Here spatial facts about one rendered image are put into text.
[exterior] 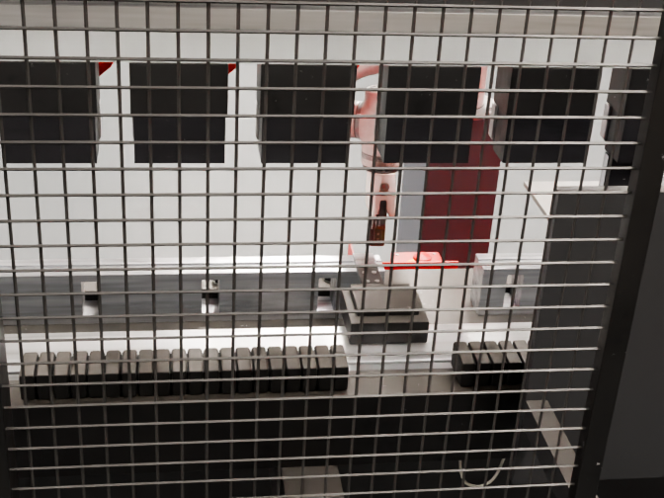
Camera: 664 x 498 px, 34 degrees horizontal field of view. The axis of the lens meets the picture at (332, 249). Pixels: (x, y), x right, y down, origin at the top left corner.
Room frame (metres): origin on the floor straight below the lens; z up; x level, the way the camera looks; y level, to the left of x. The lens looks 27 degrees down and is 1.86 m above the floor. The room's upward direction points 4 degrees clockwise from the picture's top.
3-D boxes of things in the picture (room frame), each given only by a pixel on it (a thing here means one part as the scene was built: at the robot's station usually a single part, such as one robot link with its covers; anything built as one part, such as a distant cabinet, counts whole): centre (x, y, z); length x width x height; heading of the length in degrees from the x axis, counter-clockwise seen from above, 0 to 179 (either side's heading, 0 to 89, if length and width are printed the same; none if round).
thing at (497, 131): (1.74, -0.34, 1.26); 0.15 x 0.09 x 0.17; 99
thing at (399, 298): (1.54, -0.07, 1.01); 0.26 x 0.12 x 0.05; 9
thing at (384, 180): (2.06, -0.09, 0.95); 0.10 x 0.07 x 0.11; 9
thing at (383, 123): (1.71, -0.14, 1.26); 0.15 x 0.09 x 0.17; 99
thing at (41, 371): (1.25, 0.19, 1.02); 0.44 x 0.06 x 0.04; 99
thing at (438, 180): (2.45, -0.27, 0.50); 0.18 x 0.18 x 1.00; 14
